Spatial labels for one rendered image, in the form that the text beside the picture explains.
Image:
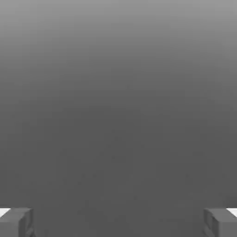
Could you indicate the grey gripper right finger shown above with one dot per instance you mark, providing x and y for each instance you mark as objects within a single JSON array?
[{"x": 223, "y": 224}]

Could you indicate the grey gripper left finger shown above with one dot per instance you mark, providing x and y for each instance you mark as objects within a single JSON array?
[{"x": 13, "y": 223}]

